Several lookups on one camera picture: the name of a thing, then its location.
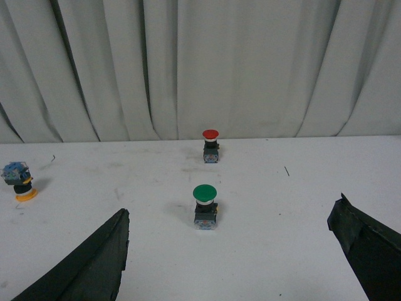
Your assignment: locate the green mushroom push button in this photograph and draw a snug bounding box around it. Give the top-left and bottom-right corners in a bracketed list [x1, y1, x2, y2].
[193, 184, 218, 230]

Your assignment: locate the yellow mushroom push button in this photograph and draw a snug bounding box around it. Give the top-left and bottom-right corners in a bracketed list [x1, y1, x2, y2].
[1, 161, 38, 202]

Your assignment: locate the white curtain backdrop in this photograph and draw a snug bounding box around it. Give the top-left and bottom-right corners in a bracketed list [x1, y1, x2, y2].
[1, 1, 400, 143]

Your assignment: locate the red mushroom push button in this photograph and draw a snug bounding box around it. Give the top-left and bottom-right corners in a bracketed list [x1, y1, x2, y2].
[202, 129, 219, 163]

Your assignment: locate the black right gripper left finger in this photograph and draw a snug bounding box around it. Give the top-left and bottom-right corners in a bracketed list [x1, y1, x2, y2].
[14, 208, 130, 300]

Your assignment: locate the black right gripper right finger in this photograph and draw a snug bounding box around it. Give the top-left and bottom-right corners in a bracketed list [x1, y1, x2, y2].
[327, 194, 400, 300]

